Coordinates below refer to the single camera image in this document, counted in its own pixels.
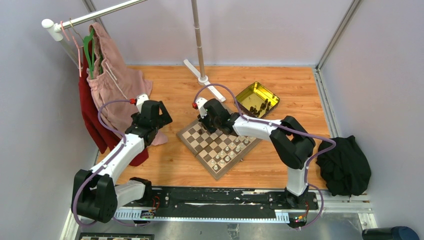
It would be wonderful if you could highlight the pink hanging garment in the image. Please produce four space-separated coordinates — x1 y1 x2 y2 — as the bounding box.
86 22 153 133

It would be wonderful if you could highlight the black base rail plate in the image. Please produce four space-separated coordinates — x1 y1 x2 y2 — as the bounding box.
120 186 320 220

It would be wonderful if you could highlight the yellow metal tin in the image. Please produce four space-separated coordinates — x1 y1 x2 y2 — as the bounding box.
235 81 281 119

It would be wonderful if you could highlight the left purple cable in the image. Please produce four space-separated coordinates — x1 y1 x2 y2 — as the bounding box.
72 98 153 228

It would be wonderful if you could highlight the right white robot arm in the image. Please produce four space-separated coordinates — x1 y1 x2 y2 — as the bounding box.
192 97 316 209

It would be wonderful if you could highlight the wooden chess board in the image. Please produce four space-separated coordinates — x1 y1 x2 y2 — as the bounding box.
176 120 261 180

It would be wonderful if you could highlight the black crumpled cloth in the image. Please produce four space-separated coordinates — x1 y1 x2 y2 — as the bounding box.
316 135 372 196

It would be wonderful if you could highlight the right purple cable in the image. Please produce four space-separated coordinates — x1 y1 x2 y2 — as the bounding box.
192 83 337 230

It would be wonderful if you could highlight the green clothes hanger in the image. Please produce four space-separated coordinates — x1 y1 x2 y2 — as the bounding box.
83 27 104 79

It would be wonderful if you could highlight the white clothes rack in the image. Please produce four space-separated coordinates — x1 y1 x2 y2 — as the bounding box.
41 0 226 102

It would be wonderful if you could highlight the pink clothes hanger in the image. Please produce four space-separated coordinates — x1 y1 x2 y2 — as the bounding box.
59 20 83 78

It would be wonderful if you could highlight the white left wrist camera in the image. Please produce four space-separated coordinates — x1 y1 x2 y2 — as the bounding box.
135 93 150 113

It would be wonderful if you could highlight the purple cable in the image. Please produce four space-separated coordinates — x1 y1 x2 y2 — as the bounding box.
72 98 153 228
192 83 337 230

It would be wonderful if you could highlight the red hanging garment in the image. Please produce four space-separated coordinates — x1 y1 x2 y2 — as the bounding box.
78 56 153 154

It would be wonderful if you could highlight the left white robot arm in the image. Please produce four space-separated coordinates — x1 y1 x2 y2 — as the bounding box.
70 94 173 226

